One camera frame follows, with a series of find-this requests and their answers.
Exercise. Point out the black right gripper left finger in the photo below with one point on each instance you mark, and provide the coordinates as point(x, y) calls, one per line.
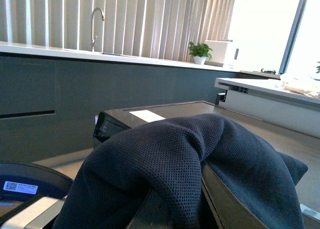
point(154, 213)

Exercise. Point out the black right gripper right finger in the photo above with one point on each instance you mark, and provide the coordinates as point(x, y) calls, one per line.
point(228, 211)

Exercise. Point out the dark navy knit garment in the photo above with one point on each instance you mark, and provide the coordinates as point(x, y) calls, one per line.
point(166, 155)

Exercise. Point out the dark grey washing machine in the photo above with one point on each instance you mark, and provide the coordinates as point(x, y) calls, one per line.
point(301, 146)

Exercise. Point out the white table with cloth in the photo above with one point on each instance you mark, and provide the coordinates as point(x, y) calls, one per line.
point(264, 99)

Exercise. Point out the round black robot vacuum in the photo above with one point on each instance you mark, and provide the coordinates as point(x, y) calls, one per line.
point(31, 195)

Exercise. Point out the dark kitchen counter cabinet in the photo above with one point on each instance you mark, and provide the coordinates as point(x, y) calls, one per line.
point(49, 96)

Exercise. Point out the white countertop appliance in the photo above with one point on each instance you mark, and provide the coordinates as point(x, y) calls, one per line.
point(224, 53)

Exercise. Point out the potted green plant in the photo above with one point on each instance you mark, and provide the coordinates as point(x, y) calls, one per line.
point(200, 52)

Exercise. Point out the chrome kitchen faucet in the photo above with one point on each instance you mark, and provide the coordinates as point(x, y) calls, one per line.
point(93, 31)

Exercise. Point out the beige vertical blinds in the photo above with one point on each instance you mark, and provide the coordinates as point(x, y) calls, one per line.
point(160, 29)

